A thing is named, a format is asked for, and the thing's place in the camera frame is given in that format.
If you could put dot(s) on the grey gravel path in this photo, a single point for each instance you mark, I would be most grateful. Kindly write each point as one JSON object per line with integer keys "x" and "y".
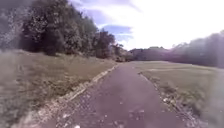
{"x": 123, "y": 98}

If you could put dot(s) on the pale stone path edging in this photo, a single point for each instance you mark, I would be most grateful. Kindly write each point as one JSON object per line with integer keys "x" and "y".
{"x": 83, "y": 87}

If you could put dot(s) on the row of trees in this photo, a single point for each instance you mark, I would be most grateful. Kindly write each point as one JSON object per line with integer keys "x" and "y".
{"x": 63, "y": 30}

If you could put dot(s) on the grass verge with dry patches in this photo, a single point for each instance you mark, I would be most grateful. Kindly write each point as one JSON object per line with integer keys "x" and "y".
{"x": 46, "y": 76}

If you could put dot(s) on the distant wooded hillside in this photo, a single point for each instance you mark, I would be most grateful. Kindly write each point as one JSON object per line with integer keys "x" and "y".
{"x": 180, "y": 51}

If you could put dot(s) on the robot's own part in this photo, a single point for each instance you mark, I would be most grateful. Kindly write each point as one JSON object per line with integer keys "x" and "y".
{"x": 77, "y": 126}

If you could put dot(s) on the green grass field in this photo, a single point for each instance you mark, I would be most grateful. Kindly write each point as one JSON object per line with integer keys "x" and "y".
{"x": 186, "y": 78}

